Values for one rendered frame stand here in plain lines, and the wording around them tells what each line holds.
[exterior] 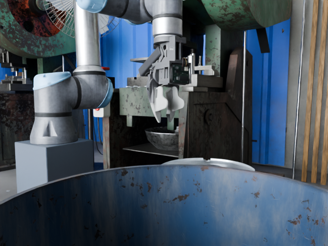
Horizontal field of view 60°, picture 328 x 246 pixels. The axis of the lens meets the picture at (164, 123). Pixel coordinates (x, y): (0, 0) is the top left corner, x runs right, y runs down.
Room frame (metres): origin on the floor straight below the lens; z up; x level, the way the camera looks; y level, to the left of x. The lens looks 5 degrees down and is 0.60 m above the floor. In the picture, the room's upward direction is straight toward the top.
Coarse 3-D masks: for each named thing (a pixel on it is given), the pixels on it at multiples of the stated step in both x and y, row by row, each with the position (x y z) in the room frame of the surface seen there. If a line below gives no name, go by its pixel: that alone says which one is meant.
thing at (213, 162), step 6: (168, 162) 0.93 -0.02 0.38; (174, 162) 0.95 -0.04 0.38; (180, 162) 0.95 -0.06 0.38; (186, 162) 0.95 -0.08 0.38; (192, 162) 0.95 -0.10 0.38; (198, 162) 0.95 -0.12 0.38; (204, 162) 0.95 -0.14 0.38; (210, 162) 0.95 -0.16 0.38; (216, 162) 0.95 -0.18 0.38; (222, 162) 0.95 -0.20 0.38; (228, 162) 0.95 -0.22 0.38; (234, 162) 0.94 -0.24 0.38; (240, 168) 0.86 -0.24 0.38; (246, 168) 0.86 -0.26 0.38; (252, 168) 0.85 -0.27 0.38
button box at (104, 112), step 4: (108, 104) 1.47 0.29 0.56; (100, 108) 1.45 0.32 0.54; (104, 108) 1.44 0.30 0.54; (108, 108) 1.46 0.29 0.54; (96, 112) 1.46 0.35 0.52; (100, 112) 1.45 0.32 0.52; (104, 112) 1.44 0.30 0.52; (108, 112) 1.46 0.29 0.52; (96, 116) 1.46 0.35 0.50; (100, 116) 1.45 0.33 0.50; (104, 116) 1.45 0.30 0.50; (108, 116) 1.47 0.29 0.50; (100, 136) 1.51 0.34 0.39; (100, 140) 1.51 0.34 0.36
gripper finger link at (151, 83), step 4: (148, 76) 0.73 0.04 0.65; (152, 76) 0.73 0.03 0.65; (148, 80) 0.73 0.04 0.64; (152, 80) 0.72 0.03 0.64; (148, 84) 0.72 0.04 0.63; (152, 84) 0.72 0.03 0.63; (156, 84) 0.73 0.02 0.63; (148, 88) 0.73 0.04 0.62; (152, 88) 0.72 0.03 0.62; (148, 92) 0.72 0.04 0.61; (152, 92) 0.72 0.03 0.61; (148, 96) 0.73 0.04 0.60; (152, 96) 0.72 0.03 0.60; (152, 100) 0.72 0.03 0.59
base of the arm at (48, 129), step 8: (64, 112) 0.92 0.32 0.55; (40, 120) 0.90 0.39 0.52; (48, 120) 0.89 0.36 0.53; (56, 120) 0.90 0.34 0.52; (64, 120) 0.92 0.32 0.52; (72, 120) 0.97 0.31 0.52; (32, 128) 0.92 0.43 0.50; (40, 128) 0.89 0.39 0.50; (48, 128) 0.89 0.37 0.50; (56, 128) 0.89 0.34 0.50; (64, 128) 0.91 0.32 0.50; (72, 128) 0.94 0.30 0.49; (32, 136) 0.90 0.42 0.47; (40, 136) 0.88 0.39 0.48; (48, 136) 0.89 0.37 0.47; (56, 136) 0.89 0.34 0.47; (64, 136) 0.90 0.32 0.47; (72, 136) 0.92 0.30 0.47
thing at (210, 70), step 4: (200, 56) 1.50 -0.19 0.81; (200, 60) 1.50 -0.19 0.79; (200, 64) 1.50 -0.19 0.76; (196, 68) 1.50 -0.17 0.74; (200, 68) 1.49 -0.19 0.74; (204, 68) 1.48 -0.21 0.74; (208, 68) 1.46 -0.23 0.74; (212, 68) 1.46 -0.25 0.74; (200, 72) 1.50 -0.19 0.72; (204, 72) 1.47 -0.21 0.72; (208, 72) 1.45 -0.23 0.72; (212, 72) 1.44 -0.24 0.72; (216, 72) 1.46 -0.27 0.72
